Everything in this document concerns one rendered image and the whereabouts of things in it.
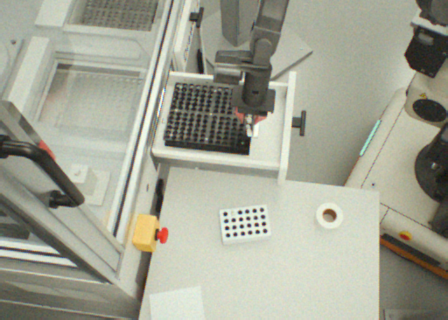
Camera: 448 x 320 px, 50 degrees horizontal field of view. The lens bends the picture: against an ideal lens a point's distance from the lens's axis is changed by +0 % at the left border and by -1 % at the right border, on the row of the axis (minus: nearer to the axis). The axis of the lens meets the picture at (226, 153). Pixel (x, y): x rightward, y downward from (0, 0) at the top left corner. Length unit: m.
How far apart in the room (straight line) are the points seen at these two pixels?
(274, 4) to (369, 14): 1.77
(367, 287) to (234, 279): 0.33
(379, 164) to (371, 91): 0.60
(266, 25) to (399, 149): 1.11
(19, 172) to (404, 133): 1.66
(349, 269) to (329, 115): 1.18
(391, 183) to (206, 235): 0.89
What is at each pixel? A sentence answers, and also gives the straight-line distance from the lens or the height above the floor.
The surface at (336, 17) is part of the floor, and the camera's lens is 2.71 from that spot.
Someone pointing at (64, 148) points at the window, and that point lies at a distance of 0.77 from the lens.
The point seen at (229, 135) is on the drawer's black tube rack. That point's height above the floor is 0.90.
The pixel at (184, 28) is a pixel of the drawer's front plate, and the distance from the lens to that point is 1.40.
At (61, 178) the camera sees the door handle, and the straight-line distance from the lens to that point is 0.61.
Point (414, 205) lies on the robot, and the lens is 1.93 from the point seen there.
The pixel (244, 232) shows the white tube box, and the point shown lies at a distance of 1.25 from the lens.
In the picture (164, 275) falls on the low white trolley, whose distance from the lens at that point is 1.27.
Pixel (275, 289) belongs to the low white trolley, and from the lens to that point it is 1.25.
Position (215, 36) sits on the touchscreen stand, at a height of 0.04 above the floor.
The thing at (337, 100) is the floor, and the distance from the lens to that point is 2.39.
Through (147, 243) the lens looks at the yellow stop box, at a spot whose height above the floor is 0.91.
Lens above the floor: 1.99
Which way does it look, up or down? 64 degrees down
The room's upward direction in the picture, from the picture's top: 4 degrees counter-clockwise
